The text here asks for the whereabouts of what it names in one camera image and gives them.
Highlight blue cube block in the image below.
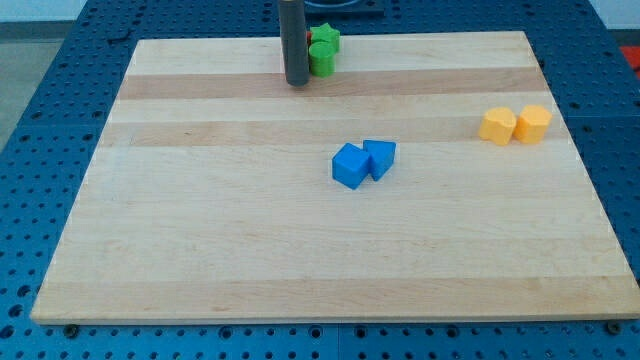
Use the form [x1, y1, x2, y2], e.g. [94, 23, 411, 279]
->
[331, 143, 371, 190]

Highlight blue triangle block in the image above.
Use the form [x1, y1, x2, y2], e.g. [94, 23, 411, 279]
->
[363, 139, 396, 181]

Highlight light wooden board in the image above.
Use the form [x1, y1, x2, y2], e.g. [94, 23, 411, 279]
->
[31, 31, 639, 325]

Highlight green cylinder block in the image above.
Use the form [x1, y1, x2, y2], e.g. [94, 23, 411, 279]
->
[308, 42, 336, 78]

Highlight green star block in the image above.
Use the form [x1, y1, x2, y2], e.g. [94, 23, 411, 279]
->
[310, 23, 341, 53]

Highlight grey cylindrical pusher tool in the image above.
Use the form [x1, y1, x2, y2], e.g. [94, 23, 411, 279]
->
[278, 0, 310, 87]

